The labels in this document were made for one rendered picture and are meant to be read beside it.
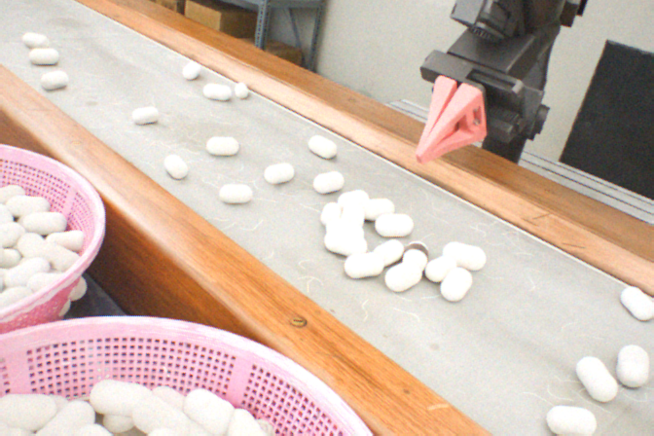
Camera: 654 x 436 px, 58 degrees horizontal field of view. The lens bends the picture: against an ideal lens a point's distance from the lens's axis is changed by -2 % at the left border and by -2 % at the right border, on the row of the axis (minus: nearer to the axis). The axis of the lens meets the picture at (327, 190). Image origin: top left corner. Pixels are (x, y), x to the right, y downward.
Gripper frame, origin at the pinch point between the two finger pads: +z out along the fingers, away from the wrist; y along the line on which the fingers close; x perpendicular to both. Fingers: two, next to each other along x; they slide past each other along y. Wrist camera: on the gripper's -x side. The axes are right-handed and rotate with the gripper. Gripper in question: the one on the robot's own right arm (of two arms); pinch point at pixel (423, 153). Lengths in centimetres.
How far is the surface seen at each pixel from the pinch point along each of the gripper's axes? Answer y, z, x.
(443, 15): -116, -135, 135
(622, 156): -24, -117, 159
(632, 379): 24.0, 8.0, 1.5
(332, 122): -21.1, -4.7, 12.6
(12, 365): -0.1, 32.3, -19.3
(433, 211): 0.2, 1.0, 9.0
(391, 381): 14.0, 19.4, -9.9
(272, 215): -7.4, 13.3, -1.3
